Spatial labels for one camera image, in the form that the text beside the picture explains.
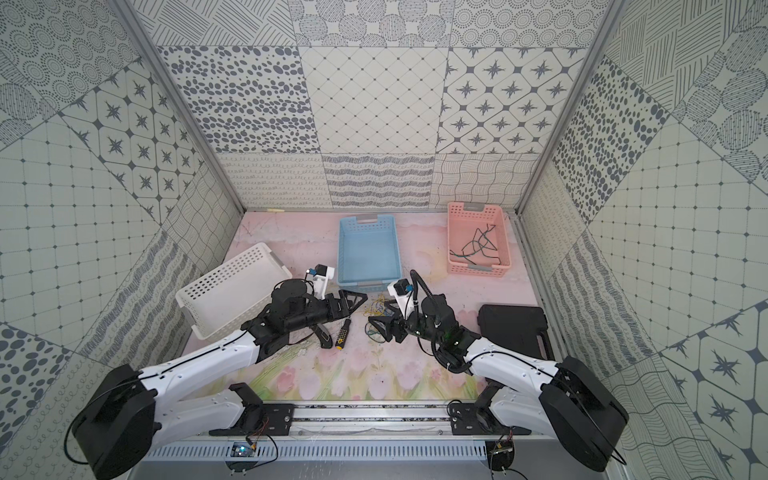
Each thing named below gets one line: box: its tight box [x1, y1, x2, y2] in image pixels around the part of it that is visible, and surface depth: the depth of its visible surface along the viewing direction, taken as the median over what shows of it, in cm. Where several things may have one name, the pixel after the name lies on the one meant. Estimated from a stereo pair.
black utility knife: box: [314, 323, 333, 349], surface depth 88 cm
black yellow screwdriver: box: [335, 318, 351, 350], surface depth 88 cm
